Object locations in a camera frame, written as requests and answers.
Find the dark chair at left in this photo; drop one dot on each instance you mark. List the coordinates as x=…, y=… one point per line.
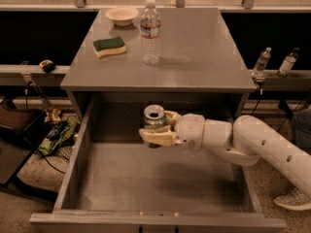
x=21, y=133

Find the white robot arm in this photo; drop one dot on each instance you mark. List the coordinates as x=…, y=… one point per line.
x=242, y=142

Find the black yellow tape measure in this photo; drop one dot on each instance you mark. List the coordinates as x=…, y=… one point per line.
x=47, y=66

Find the crumpled snack wrapper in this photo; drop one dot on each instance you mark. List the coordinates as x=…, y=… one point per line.
x=53, y=115

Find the beige paper bowl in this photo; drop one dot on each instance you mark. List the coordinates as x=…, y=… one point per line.
x=122, y=16

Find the green and yellow sponge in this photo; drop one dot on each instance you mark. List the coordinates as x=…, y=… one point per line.
x=112, y=46

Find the blue jeans leg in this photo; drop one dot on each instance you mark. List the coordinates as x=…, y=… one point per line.
x=301, y=125

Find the grey knit sneaker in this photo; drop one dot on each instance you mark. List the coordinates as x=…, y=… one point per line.
x=293, y=200

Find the clear plastic water bottle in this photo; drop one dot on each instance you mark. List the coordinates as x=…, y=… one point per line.
x=150, y=30

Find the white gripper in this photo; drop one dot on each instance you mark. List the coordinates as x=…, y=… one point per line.
x=190, y=129

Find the green snack bag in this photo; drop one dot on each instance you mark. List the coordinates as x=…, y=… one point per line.
x=59, y=134

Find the small bottle on ledge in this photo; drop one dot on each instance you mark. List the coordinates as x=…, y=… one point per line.
x=261, y=63
x=288, y=63

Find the green soda can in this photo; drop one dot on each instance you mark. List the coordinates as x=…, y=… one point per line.
x=154, y=117

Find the open grey top drawer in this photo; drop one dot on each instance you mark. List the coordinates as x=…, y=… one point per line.
x=115, y=184

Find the grey cabinet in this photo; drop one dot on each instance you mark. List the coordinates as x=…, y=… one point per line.
x=197, y=55

